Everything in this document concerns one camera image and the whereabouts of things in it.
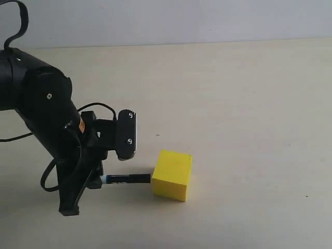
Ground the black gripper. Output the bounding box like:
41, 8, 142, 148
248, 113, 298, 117
57, 110, 117, 216

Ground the black and white marker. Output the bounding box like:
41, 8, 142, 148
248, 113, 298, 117
100, 174, 151, 184

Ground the yellow cube block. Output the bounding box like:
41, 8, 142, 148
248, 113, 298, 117
151, 150, 193, 202

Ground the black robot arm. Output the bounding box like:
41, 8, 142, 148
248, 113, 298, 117
1, 49, 116, 216

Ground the black thin cable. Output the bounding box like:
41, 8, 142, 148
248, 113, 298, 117
0, 102, 117, 192

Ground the black flat cable loop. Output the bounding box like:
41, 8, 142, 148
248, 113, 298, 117
0, 0, 29, 51

